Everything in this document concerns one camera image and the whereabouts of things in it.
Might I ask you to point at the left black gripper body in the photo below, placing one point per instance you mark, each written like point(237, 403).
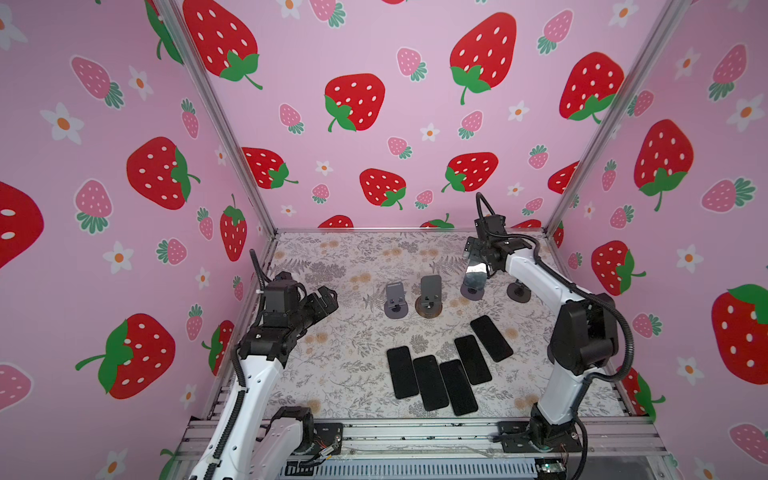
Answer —
point(309, 312)

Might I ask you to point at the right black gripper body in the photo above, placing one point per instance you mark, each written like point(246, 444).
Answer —
point(476, 247)

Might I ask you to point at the reflective phone blue edge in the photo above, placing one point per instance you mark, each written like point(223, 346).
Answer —
point(476, 275)

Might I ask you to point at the grey stand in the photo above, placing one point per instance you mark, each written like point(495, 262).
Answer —
point(396, 306)
point(472, 294)

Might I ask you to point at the black phone wood stand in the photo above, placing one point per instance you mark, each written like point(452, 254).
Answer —
point(458, 387)

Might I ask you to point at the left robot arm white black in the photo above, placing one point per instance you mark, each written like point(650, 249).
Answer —
point(234, 451)

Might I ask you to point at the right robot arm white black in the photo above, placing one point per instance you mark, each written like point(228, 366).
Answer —
point(584, 337)

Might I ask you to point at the grey stand under reflective phone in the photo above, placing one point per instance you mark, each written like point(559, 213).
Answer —
point(472, 294)

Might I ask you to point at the dark stand far right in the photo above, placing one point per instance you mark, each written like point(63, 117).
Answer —
point(518, 292)

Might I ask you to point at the white vent grille strip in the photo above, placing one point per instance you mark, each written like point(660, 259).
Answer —
point(417, 469)

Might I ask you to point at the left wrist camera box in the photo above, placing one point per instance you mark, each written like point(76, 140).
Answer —
point(284, 294)

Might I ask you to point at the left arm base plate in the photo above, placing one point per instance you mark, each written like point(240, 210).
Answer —
point(325, 434)

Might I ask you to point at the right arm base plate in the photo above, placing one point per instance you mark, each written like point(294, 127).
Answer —
point(522, 437)

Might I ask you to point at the aluminium front rail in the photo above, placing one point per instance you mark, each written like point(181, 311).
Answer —
point(471, 438)

